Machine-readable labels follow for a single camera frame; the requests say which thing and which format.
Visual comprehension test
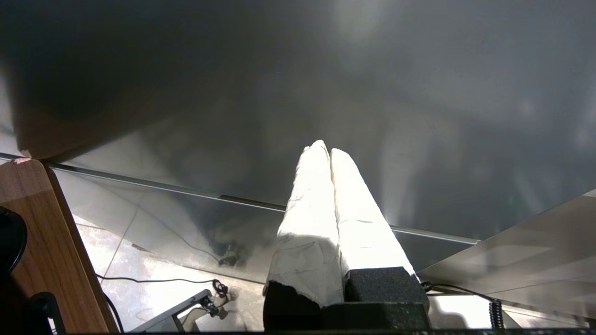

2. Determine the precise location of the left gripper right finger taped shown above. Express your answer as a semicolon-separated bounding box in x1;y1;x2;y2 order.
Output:
330;148;430;308

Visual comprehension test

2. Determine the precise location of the black coiled cable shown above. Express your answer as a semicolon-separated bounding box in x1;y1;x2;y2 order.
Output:
421;281;507;332

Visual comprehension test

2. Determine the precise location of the black round object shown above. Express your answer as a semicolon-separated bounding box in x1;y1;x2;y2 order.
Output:
0;207;27;276

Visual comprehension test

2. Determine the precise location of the grey glossy appliance front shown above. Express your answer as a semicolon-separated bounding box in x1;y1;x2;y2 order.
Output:
0;0;596;284

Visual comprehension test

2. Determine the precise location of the thin black floor cable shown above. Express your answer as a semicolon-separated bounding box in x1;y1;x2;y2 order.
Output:
95;274;230;299
103;292;125;334

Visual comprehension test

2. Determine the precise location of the grey glossy side panel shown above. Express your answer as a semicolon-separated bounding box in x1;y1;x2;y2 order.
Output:
418;188;596;322

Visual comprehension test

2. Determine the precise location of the black metal stand base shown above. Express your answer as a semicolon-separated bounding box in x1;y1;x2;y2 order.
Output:
130;288;219;334

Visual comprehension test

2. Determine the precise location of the black curved bracket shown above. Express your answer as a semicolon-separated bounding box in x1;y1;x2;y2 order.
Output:
24;292;65;335

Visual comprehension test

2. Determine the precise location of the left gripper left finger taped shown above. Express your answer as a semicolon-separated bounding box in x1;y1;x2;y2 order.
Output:
263;140;346;332

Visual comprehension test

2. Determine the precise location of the wooden table top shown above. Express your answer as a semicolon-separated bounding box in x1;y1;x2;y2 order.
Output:
0;158;119;335

